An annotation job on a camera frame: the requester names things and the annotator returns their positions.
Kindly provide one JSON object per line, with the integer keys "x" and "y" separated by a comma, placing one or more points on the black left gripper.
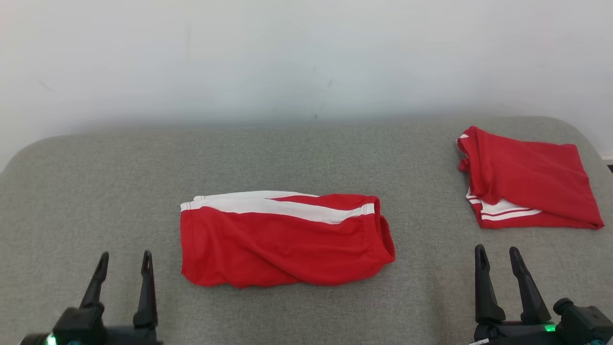
{"x": 136, "y": 338}

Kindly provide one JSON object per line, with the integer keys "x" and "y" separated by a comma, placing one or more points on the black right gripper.
{"x": 512, "y": 335}

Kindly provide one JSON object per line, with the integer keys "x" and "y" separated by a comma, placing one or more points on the red jersey with white sleeves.
{"x": 531, "y": 177}

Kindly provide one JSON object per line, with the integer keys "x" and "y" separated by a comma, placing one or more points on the red shorts with white stripe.
{"x": 287, "y": 249}

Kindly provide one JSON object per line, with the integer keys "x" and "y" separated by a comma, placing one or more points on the white and black skirting board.
{"x": 608, "y": 162}

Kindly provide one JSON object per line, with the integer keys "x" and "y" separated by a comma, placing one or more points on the grey fabric sofa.
{"x": 306, "y": 158}

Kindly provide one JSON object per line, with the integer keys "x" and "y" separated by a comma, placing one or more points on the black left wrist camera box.
{"x": 79, "y": 328}

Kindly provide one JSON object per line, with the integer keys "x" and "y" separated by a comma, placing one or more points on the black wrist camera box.
{"x": 79, "y": 328}
{"x": 584, "y": 326}

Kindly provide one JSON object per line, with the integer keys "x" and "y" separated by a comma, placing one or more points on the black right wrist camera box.
{"x": 584, "y": 326}

